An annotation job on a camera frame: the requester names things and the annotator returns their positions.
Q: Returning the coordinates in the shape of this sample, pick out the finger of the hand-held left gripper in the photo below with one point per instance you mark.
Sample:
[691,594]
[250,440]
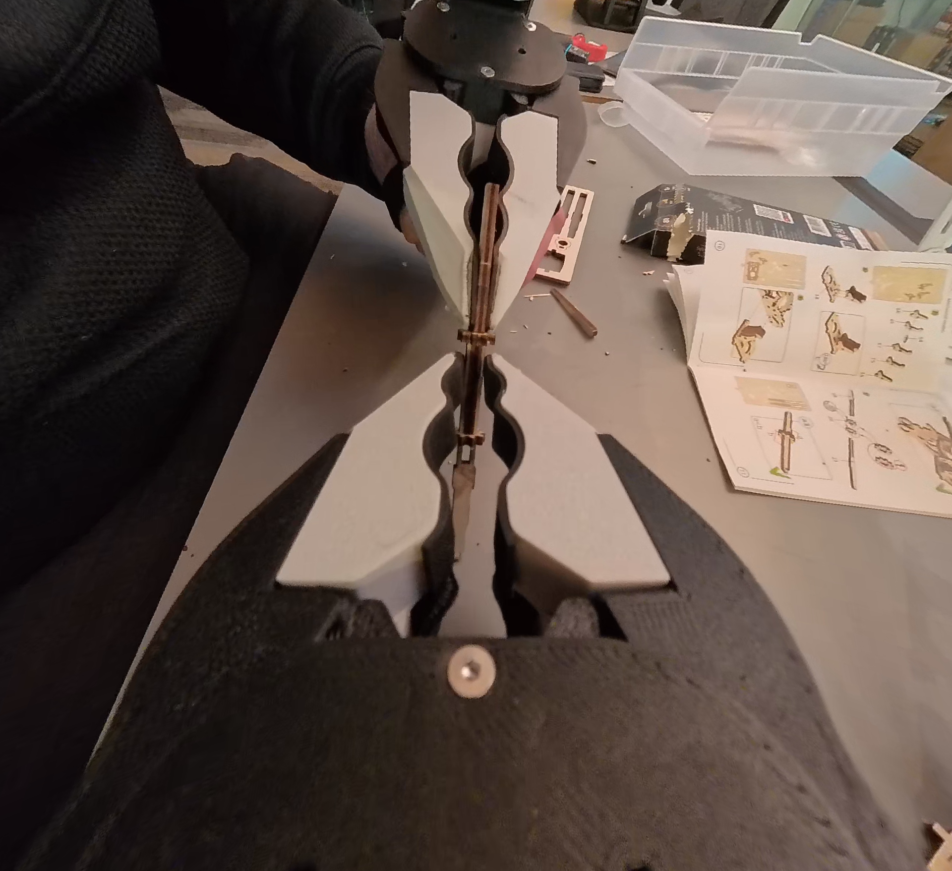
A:
[534,172]
[435,172]

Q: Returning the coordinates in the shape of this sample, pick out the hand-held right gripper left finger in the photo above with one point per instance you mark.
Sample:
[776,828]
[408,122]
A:
[357,514]

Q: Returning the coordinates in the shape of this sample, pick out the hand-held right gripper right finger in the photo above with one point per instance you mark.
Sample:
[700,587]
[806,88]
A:
[580,514]

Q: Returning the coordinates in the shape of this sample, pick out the long wooden model shaft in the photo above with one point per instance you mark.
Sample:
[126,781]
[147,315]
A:
[476,380]

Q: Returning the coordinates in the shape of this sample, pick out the person's left forearm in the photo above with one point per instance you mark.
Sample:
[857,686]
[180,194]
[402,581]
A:
[282,45]

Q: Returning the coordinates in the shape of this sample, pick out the person's left hand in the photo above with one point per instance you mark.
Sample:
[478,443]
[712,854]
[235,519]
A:
[411,230]

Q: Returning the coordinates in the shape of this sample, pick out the small clear plastic cup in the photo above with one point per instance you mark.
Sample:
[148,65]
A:
[616,116]

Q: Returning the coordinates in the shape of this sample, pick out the small red object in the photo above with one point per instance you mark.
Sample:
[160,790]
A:
[591,49]

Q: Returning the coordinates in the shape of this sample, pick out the short brown wooden stick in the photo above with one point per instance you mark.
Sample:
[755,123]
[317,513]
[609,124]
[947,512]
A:
[576,313]

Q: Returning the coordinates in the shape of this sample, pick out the black cardboard box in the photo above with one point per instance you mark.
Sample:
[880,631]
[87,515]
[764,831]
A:
[744,213]

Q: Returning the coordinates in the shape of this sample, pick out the clear plastic organizer box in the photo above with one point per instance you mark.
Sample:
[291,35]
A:
[781,135]

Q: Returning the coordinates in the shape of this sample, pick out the white instruction booklet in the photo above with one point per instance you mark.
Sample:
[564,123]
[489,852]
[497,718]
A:
[803,380]

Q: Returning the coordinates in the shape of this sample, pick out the person's black clothing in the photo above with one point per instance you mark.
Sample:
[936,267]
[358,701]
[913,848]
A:
[111,254]

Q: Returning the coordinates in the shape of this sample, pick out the glass display case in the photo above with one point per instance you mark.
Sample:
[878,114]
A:
[892,16]

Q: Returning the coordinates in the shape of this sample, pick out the white plastic object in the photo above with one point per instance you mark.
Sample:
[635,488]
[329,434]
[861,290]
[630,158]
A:
[937,228]

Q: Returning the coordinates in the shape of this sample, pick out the wooden cut-out sheet frame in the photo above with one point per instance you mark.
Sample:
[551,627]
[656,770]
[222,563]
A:
[565,269]

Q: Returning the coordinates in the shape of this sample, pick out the wooden model frame assembly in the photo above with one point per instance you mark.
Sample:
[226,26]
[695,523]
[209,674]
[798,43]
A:
[941,849]

